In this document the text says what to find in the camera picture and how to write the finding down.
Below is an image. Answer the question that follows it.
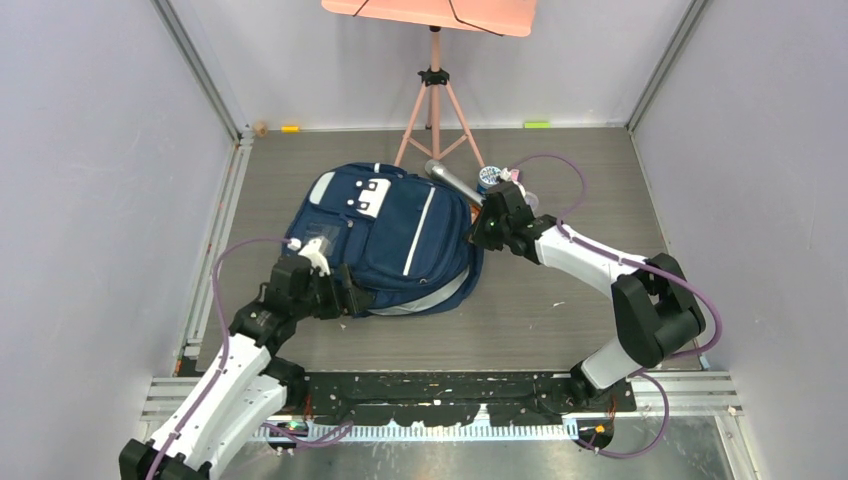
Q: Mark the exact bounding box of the green tape piece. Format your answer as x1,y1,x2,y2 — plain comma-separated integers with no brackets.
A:
523,121,553,129

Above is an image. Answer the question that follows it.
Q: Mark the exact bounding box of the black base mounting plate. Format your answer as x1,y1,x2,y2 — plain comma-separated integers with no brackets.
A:
284,371,636,427

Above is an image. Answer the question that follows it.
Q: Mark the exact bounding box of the navy blue student backpack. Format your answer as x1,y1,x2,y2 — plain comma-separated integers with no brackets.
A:
286,162,484,316

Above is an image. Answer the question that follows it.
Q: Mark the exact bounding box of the pink music stand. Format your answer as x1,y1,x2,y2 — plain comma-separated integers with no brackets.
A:
321,0,537,168

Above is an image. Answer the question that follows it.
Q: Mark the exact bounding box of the blue patterned round tin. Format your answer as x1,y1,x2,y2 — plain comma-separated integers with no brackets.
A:
476,165,503,194

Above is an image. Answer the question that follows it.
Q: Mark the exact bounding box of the small cork piece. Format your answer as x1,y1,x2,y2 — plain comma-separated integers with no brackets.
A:
253,121,269,138

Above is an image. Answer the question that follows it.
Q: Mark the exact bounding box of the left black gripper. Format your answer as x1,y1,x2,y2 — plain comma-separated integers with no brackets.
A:
293,263,371,320

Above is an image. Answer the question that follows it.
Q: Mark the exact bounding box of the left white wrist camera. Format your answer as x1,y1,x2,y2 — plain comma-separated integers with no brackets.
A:
286,236,332,276

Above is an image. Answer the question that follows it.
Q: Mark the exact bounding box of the silver microphone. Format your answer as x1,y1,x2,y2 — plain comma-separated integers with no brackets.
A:
424,159,484,207

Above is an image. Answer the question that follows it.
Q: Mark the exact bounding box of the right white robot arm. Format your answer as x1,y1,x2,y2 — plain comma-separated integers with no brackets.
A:
469,181,706,411

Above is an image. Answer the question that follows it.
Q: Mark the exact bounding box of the clear small round container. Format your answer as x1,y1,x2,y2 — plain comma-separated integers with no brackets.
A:
524,192,539,211

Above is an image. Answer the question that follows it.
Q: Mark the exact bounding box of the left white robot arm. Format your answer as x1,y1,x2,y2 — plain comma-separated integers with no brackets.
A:
118,255,374,479

